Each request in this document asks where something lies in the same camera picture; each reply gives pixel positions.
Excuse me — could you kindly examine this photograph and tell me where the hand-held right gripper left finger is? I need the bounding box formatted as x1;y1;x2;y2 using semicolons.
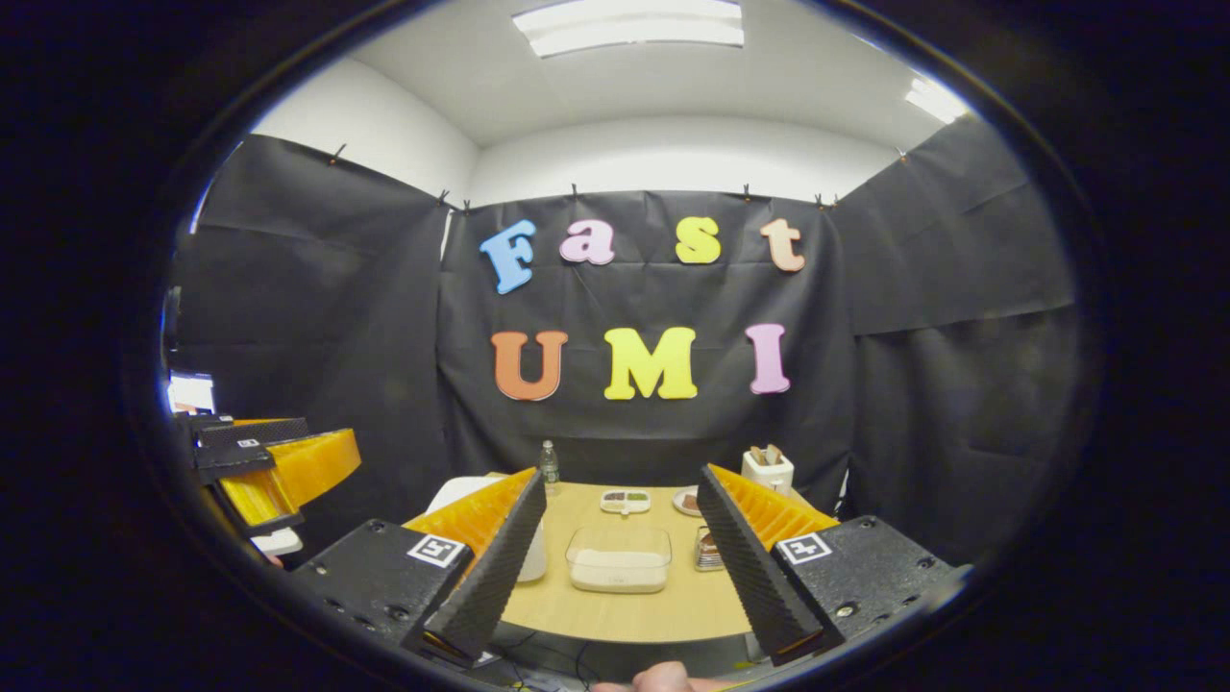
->
293;468;549;669

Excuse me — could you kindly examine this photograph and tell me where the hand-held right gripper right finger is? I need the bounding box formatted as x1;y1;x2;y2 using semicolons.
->
697;464;972;666

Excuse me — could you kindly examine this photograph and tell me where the white rice cooker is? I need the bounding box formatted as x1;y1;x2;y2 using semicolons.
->
426;475;549;584

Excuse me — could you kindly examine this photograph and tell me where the clear rice container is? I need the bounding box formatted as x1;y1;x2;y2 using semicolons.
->
565;524;674;594

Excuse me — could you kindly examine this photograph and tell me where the blue white screen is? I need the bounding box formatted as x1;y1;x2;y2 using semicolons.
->
168;373;217;416

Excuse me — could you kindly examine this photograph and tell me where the white toaster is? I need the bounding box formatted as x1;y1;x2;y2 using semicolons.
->
741;445;796;498

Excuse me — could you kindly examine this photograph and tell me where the small ceiling light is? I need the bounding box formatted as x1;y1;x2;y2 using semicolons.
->
905;77;970;124

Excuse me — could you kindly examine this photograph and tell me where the long ceiling light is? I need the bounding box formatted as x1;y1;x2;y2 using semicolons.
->
512;0;746;59

